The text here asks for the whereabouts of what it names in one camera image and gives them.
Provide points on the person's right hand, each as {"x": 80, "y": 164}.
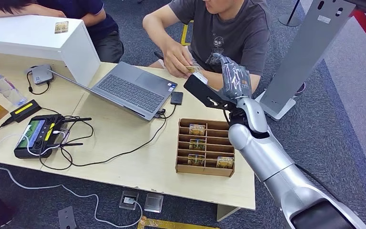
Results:
{"x": 177, "y": 63}

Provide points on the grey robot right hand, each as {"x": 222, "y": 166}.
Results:
{"x": 236, "y": 80}

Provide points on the person's left forearm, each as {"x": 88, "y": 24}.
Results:
{"x": 214, "y": 80}

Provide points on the person's right forearm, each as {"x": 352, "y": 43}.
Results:
{"x": 157, "y": 34}

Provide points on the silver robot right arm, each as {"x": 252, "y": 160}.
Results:
{"x": 265, "y": 151}

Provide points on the person in dark blue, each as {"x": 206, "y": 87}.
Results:
{"x": 104, "y": 31}

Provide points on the wooden slotted card holder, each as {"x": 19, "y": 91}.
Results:
{"x": 183, "y": 170}

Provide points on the small black external drive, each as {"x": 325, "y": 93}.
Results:
{"x": 176, "y": 98}

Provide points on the grey open laptop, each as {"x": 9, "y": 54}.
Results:
{"x": 132, "y": 91}

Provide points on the grey kiosk stand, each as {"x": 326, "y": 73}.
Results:
{"x": 303, "y": 53}

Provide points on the black pole stand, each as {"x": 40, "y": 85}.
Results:
{"x": 288, "y": 20}

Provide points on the wooden table leg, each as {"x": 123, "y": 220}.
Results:
{"x": 224, "y": 213}

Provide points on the grey hub adapter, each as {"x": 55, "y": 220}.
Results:
{"x": 42, "y": 75}

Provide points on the square glass floor plate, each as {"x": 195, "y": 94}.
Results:
{"x": 153, "y": 203}

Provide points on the clear floor socket box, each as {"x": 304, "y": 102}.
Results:
{"x": 128, "y": 200}

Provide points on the white box shelf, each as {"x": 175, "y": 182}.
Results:
{"x": 28, "y": 34}

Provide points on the yellow floor tape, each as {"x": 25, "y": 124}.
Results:
{"x": 170, "y": 225}

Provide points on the black box with yellow stripe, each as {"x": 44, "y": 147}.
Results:
{"x": 25, "y": 110}

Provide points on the black remote controller with screen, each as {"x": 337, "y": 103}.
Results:
{"x": 33, "y": 136}

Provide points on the clear plastic water bottle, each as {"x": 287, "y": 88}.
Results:
{"x": 6, "y": 89}

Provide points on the grey floor plate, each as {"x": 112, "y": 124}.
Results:
{"x": 66, "y": 218}

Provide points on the yellow chair frame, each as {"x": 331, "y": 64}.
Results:
{"x": 184, "y": 34}

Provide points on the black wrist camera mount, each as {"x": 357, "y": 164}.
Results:
{"x": 198, "y": 90}

